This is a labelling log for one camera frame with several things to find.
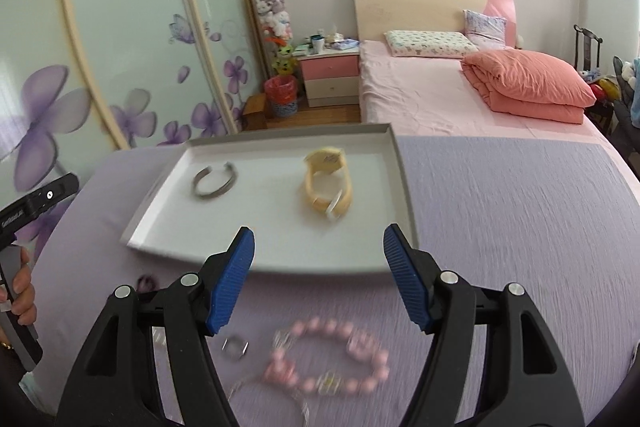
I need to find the dark metal ring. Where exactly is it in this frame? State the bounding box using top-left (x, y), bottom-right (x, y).
top-left (220, 336), bottom-right (251, 361)

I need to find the pink bead bracelet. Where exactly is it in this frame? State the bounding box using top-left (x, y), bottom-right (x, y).
top-left (263, 315), bottom-right (392, 396)

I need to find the silver cuff bracelet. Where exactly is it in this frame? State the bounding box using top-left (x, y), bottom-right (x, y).
top-left (192, 160), bottom-right (238, 200)

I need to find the thin silver bangle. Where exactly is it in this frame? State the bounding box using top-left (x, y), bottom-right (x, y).
top-left (227, 375), bottom-right (311, 426)

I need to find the grey shallow jewelry tray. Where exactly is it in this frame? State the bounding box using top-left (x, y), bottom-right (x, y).
top-left (122, 124), bottom-right (416, 275)

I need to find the person's left hand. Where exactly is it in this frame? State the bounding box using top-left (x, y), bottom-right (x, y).
top-left (11, 247), bottom-right (37, 326)

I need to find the small wooden stool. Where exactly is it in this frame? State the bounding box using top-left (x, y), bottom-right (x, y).
top-left (242, 93), bottom-right (268, 131)

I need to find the pink bed sheet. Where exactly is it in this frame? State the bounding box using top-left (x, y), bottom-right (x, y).
top-left (359, 40), bottom-right (603, 142)

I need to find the red trash bin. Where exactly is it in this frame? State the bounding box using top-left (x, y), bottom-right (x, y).
top-left (264, 75), bottom-right (298, 118)

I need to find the folded coral duvet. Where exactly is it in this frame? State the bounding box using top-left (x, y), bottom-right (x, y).
top-left (461, 49), bottom-right (597, 124)

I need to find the pink white nightstand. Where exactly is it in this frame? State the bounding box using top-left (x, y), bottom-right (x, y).
top-left (298, 46), bottom-right (360, 107)

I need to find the green yellow plush toy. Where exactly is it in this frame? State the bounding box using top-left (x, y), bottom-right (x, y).
top-left (272, 44), bottom-right (296, 77)

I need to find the floral white pillow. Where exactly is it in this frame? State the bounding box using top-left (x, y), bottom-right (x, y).
top-left (384, 30), bottom-right (478, 60)

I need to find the blue patterned pillow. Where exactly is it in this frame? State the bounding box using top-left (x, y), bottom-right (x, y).
top-left (463, 10), bottom-right (506, 50)

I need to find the wardrobe with flower print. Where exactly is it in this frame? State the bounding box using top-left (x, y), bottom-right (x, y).
top-left (1, 0), bottom-right (262, 202)

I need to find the white mug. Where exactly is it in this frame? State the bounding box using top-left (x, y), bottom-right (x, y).
top-left (310, 35), bottom-right (326, 54)

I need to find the dark wooden chair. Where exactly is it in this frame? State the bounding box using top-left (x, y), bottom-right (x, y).
top-left (574, 25), bottom-right (603, 72)

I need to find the cream pink headboard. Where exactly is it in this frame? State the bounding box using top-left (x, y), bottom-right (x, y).
top-left (354, 0), bottom-right (518, 46)

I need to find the clear tube of plush toys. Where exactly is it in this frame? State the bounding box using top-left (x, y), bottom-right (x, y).
top-left (253, 0), bottom-right (295, 76)

